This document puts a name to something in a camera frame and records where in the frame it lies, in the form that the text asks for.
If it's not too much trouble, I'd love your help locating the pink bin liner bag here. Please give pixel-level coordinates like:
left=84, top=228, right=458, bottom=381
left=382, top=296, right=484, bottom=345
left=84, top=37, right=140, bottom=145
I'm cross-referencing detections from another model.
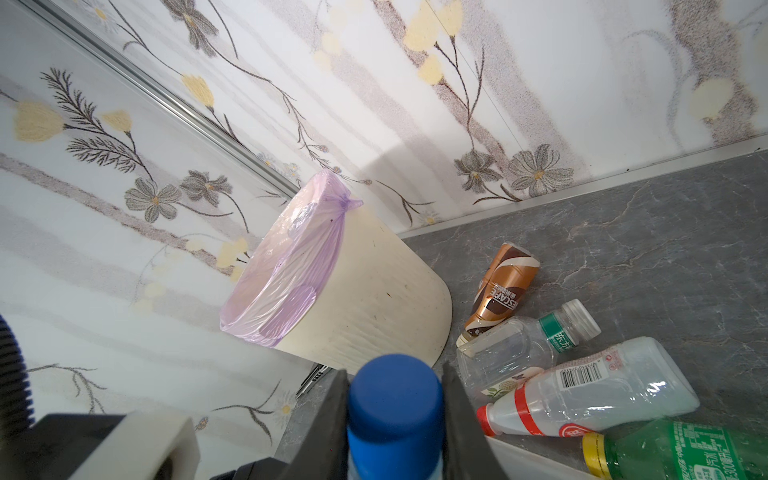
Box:
left=220, top=171, right=363, bottom=348

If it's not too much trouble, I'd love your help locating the clear bottle red cap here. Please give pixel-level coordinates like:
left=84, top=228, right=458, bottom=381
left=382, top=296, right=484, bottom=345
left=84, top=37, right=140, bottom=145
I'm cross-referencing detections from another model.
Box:
left=476, top=337, right=700, bottom=438

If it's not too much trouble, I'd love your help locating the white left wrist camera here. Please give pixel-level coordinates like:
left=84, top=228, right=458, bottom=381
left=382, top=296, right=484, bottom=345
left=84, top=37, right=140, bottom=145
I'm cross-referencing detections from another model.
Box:
left=0, top=410, right=202, bottom=480

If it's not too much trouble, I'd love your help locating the clear bottle blue cap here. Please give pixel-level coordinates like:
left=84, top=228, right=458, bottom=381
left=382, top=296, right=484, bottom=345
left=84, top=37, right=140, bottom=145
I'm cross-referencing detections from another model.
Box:
left=347, top=354, right=445, bottom=479

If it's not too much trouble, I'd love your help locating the clear square bottle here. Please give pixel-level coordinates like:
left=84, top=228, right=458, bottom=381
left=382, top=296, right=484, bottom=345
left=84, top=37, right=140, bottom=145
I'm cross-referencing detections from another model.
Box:
left=487, top=437, right=598, bottom=480

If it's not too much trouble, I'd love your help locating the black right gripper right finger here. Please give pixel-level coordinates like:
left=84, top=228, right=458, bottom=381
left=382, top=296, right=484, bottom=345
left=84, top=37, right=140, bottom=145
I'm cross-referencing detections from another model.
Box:
left=441, top=362, right=508, bottom=480

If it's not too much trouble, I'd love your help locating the clear bottle green cap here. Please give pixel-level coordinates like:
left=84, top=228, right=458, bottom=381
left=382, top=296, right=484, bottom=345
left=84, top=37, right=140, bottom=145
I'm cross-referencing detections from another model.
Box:
left=457, top=299, right=601, bottom=403

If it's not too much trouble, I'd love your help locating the cream plastic waste bin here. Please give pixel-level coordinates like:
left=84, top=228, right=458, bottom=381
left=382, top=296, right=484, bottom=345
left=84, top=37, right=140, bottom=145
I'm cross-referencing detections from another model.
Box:
left=276, top=206, right=452, bottom=374

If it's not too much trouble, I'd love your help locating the green plastic bottle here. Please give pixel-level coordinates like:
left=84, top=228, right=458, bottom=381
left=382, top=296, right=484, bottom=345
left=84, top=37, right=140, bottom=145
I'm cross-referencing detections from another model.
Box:
left=582, top=419, right=767, bottom=480

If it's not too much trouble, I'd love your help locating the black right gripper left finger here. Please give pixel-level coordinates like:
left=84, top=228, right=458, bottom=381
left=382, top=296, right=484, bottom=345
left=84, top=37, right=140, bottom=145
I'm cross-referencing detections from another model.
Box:
left=278, top=370, right=349, bottom=479

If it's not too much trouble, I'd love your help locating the brown coffee bottle near bin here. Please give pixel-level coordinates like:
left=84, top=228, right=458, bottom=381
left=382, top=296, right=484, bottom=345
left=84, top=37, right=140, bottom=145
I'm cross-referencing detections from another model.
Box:
left=456, top=242, right=541, bottom=347

